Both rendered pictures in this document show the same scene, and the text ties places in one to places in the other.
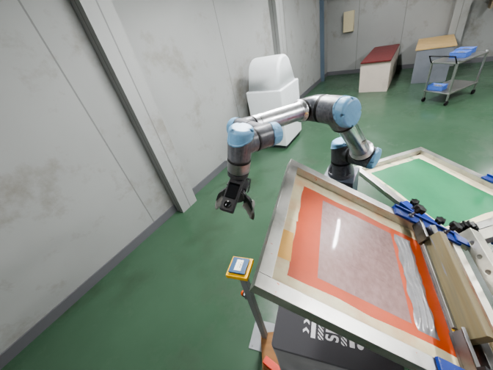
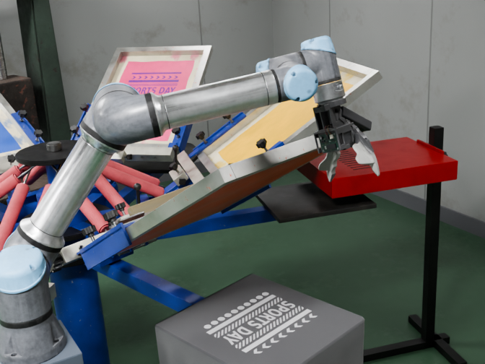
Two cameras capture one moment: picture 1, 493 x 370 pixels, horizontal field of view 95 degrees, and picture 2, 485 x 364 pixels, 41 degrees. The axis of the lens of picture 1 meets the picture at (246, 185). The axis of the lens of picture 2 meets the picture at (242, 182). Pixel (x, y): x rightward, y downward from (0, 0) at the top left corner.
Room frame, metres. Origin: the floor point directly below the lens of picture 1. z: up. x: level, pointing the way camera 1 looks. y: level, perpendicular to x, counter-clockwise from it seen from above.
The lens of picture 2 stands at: (2.18, 0.33, 2.02)
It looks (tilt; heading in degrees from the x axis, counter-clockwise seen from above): 19 degrees down; 200
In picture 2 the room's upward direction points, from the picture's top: 3 degrees counter-clockwise
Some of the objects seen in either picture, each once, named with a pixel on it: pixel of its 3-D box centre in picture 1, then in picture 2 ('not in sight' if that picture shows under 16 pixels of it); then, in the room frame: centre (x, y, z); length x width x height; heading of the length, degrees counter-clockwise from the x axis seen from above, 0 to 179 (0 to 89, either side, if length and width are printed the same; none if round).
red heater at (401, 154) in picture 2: not in sight; (372, 165); (-0.79, -0.08, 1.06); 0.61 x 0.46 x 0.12; 124
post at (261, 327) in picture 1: (254, 307); not in sight; (0.82, 0.15, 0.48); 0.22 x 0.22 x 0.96; 64
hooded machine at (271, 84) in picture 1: (274, 101); not in sight; (4.35, -0.91, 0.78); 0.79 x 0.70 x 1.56; 139
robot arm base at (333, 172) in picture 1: (340, 166); (28, 328); (1.12, -0.59, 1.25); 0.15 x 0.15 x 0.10
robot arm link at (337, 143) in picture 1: (342, 149); (20, 281); (1.11, -0.59, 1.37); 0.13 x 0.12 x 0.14; 30
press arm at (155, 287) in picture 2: not in sight; (160, 289); (0.28, -0.70, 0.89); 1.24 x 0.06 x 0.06; 64
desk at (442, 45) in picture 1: (431, 59); not in sight; (5.96, -5.46, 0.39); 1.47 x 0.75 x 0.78; 139
